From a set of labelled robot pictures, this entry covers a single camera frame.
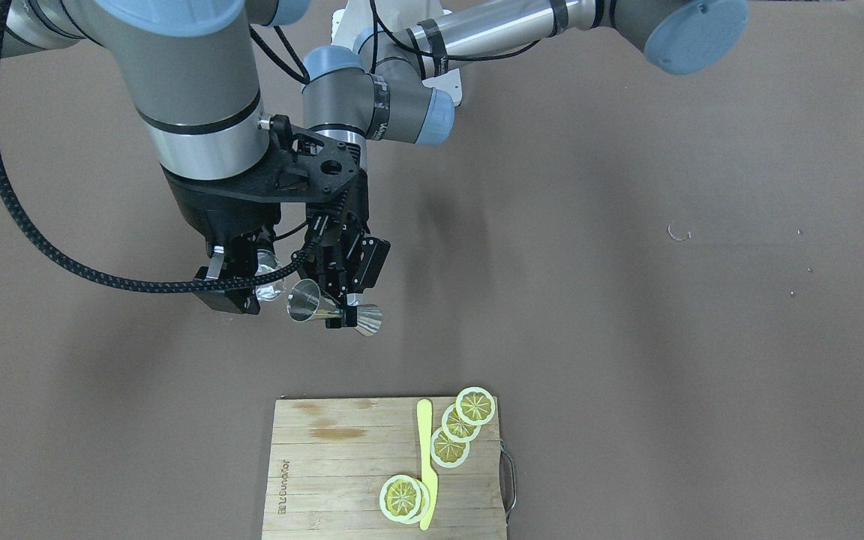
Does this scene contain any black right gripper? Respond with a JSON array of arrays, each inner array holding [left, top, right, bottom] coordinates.
[[162, 166, 283, 316]]

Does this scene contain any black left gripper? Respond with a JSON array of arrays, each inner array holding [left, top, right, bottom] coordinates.
[[304, 169, 391, 329]]

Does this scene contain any small clear glass cup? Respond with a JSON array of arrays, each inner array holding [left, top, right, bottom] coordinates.
[[252, 247, 287, 302]]

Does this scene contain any steel double jigger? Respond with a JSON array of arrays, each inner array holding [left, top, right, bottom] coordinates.
[[286, 279, 384, 336]]

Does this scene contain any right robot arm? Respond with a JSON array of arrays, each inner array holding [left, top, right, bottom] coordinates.
[[0, 1, 309, 314]]

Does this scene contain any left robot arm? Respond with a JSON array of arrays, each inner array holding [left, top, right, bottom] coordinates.
[[303, 1, 749, 172]]

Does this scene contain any lemon slice upper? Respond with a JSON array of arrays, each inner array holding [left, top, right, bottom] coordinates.
[[454, 386, 497, 426]]

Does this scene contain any lemon slice middle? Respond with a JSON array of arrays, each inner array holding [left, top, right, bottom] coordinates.
[[441, 403, 482, 443]]

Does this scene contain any wooden cutting board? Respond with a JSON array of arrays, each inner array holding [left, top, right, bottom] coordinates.
[[261, 397, 515, 539]]

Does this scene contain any yellow plastic knife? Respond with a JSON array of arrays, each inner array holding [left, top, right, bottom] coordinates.
[[417, 397, 439, 531]]

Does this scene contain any lemon slice on knife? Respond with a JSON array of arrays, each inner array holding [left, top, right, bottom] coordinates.
[[378, 474, 431, 525]]

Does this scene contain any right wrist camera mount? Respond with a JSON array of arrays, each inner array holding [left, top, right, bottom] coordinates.
[[201, 114, 360, 204]]

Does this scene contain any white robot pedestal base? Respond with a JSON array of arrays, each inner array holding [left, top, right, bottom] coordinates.
[[331, 1, 463, 107]]

